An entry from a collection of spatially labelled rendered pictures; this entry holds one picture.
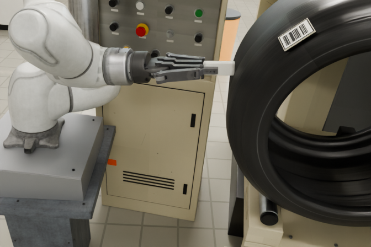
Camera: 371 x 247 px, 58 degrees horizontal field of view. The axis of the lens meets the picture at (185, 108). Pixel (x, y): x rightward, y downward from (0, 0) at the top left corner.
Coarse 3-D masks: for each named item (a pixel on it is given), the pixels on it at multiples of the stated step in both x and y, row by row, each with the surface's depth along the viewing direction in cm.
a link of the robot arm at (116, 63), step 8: (112, 48) 79; (120, 48) 79; (128, 48) 79; (104, 56) 77; (112, 56) 76; (120, 56) 76; (128, 56) 77; (104, 64) 76; (112, 64) 76; (120, 64) 76; (128, 64) 77; (104, 72) 77; (112, 72) 76; (120, 72) 76; (128, 72) 77; (112, 80) 78; (120, 80) 77; (128, 80) 78
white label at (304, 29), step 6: (306, 18) 60; (300, 24) 60; (306, 24) 59; (288, 30) 61; (294, 30) 60; (300, 30) 59; (306, 30) 58; (312, 30) 57; (282, 36) 62; (288, 36) 61; (294, 36) 60; (300, 36) 59; (306, 36) 58; (282, 42) 61; (288, 42) 60; (294, 42) 59; (288, 48) 59
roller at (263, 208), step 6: (264, 198) 87; (264, 204) 86; (270, 204) 85; (264, 210) 84; (270, 210) 83; (276, 210) 84; (264, 216) 83; (270, 216) 83; (276, 216) 83; (264, 222) 84; (270, 222) 84; (276, 222) 84
